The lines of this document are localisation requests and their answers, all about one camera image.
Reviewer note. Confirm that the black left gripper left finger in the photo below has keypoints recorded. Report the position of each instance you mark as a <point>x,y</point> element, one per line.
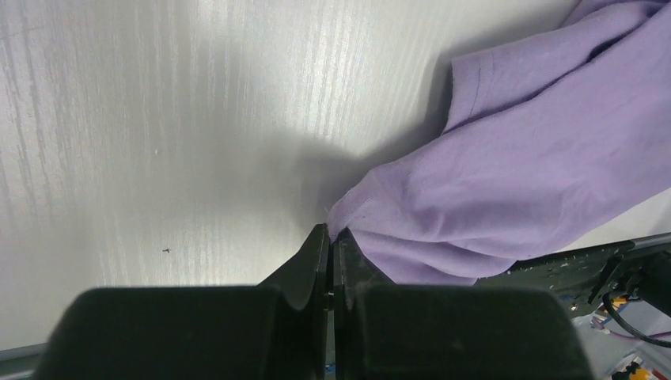
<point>273,330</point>

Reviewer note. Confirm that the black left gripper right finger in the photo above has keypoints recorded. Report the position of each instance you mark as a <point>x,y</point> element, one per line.
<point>385,330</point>

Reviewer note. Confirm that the lavender t-shirt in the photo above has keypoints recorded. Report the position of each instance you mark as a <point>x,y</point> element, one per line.
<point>547,138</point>

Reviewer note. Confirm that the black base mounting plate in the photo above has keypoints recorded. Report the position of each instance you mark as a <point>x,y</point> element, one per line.
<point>580,277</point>

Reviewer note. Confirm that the aluminium front rail frame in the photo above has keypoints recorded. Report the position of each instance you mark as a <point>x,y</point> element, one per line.
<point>20,363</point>

